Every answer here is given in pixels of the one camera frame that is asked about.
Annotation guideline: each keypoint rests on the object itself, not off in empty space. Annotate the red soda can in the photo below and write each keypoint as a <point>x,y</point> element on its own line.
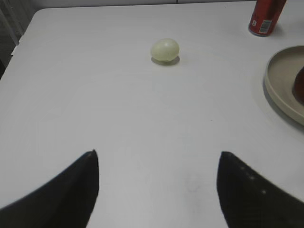
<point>265,16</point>

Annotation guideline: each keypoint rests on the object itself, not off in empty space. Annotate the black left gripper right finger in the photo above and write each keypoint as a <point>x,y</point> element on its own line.
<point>248,200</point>

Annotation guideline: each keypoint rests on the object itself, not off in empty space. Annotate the pale green round fruit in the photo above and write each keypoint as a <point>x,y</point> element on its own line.
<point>165,50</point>

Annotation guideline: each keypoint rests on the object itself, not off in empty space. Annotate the beige ceramic plate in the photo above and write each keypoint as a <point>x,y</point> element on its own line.
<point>280,75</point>

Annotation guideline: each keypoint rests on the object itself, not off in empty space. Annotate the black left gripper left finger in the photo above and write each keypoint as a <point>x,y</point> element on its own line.
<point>66,201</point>

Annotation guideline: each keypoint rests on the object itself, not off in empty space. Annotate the dark red apple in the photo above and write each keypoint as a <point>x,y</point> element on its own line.
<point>298,88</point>

